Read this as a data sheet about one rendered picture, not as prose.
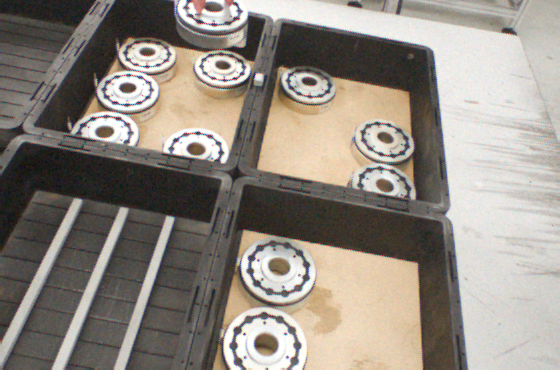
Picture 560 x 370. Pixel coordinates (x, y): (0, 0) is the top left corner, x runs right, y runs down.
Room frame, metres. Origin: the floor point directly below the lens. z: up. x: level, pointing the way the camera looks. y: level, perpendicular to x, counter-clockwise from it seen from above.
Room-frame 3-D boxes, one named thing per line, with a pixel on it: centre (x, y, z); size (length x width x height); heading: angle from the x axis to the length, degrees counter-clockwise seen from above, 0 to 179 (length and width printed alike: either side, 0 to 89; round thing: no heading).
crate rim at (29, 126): (0.69, 0.21, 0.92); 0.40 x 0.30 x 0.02; 1
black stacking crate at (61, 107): (0.69, 0.21, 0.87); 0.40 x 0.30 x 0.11; 1
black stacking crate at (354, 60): (0.70, -0.09, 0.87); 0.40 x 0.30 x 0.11; 1
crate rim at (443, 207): (0.70, -0.09, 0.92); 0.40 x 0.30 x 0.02; 1
